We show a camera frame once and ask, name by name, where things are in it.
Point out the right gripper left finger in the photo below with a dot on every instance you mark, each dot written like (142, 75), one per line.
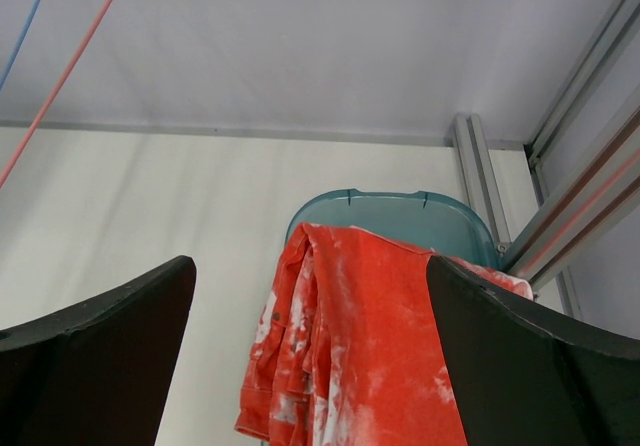
(97, 372)

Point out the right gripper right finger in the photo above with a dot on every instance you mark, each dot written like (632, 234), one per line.
(523, 374)

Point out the red white trousers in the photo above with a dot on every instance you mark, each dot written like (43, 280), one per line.
(347, 351)

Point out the teal plastic bin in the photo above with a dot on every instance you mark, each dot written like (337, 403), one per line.
(424, 219)

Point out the aluminium frame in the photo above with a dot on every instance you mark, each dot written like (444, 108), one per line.
(583, 159)

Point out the pink wire hanger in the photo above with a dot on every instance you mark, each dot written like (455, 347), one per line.
(55, 91)

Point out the blue empty wire hanger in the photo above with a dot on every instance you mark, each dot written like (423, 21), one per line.
(19, 42)

